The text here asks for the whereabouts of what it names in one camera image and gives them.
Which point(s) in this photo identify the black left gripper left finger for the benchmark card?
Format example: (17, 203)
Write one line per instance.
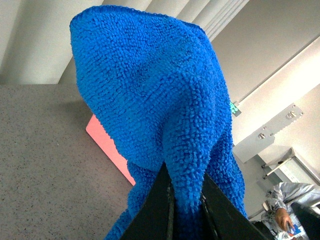
(155, 220)

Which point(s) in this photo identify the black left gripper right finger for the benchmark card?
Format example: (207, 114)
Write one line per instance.
(221, 220)

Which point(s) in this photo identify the blue microfiber cloth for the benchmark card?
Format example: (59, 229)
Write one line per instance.
(162, 97)

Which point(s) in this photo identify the person in grey jacket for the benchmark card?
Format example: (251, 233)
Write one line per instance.
(280, 199)

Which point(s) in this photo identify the green exit sign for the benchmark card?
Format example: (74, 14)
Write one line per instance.
(234, 109)

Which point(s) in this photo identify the pink plastic box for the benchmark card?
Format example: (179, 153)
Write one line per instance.
(96, 131)

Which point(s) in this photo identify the grey metal ceiling bracket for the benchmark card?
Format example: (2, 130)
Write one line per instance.
(264, 136)

